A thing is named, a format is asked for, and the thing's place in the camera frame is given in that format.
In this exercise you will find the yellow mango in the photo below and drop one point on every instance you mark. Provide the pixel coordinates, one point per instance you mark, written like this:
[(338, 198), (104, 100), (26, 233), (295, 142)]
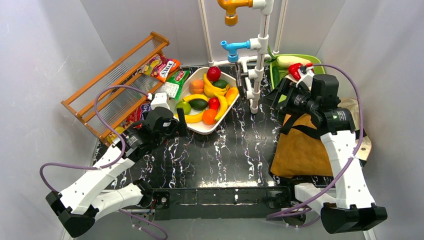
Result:
[(223, 106)]

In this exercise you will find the red snack bag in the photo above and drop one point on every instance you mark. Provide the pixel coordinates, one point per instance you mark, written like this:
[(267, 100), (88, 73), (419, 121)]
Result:
[(138, 114)]

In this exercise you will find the peach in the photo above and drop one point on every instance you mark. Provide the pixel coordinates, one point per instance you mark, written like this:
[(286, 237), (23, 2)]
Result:
[(196, 86)]

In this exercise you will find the orange tap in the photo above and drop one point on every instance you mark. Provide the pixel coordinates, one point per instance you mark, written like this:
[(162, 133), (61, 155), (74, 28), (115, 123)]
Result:
[(230, 7)]

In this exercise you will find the white fruit tray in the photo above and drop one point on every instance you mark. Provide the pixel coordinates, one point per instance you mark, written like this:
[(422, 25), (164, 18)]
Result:
[(194, 119)]

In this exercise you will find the green cucumber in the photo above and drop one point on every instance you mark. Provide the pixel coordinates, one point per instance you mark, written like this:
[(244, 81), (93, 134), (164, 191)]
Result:
[(275, 76)]

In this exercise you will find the orange yox snack bag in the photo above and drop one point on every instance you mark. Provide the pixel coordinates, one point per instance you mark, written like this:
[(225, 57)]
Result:
[(159, 67)]

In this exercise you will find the green avocado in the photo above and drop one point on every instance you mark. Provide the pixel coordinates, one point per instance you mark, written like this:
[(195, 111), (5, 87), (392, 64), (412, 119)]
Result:
[(198, 104), (222, 84)]

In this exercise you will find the red pomegranate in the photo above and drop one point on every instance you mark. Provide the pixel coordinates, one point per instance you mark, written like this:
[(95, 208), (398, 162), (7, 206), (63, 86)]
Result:
[(213, 74)]

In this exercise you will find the green vegetable tray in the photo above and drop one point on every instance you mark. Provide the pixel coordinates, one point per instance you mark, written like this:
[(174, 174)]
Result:
[(283, 72)]

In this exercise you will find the yellow snack wrapper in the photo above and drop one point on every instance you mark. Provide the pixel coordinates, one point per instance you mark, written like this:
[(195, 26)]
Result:
[(112, 136)]

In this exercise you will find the yellow banana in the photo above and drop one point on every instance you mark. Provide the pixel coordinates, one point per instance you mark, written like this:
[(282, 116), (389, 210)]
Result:
[(231, 95), (210, 90), (195, 97)]

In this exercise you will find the red strawberry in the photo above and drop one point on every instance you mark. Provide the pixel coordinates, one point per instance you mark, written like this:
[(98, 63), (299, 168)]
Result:
[(214, 103)]

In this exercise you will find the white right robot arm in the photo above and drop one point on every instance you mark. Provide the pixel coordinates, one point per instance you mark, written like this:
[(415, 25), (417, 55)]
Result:
[(346, 204)]

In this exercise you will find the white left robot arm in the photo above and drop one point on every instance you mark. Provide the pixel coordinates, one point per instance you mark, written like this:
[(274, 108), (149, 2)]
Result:
[(80, 205)]

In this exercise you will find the blue tap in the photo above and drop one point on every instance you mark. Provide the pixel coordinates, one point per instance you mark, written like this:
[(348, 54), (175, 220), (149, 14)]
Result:
[(232, 49)]

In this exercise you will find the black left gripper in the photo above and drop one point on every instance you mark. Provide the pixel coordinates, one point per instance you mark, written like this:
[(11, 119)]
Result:
[(178, 120)]

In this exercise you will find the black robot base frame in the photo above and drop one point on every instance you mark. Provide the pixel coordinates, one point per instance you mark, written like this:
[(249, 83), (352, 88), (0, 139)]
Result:
[(220, 203)]

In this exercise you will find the green chips bag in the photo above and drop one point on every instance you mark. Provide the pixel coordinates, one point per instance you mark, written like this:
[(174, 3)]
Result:
[(174, 85)]

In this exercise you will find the red bell pepper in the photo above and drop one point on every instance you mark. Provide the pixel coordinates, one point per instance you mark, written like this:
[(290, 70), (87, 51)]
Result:
[(294, 71)]

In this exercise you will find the orange fruit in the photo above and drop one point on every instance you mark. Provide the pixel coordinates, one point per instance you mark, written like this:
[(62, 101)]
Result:
[(209, 116)]

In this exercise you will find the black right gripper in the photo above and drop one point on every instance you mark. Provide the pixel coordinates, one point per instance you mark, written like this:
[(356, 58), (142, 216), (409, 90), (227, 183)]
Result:
[(278, 96)]

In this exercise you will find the wooden dish rack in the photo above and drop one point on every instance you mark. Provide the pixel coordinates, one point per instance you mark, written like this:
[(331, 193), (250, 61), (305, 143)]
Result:
[(116, 105)]

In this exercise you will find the orange canvas tote bag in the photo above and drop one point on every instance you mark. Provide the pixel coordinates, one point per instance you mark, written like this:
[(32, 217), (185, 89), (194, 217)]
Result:
[(298, 154)]

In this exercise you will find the white radish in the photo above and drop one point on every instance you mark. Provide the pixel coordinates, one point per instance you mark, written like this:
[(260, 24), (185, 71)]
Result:
[(285, 61)]

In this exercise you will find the white pvc pipe frame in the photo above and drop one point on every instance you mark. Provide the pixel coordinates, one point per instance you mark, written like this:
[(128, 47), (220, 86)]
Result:
[(251, 60)]

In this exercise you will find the green pear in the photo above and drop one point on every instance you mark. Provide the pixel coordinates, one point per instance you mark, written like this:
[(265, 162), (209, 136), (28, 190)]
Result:
[(185, 106)]

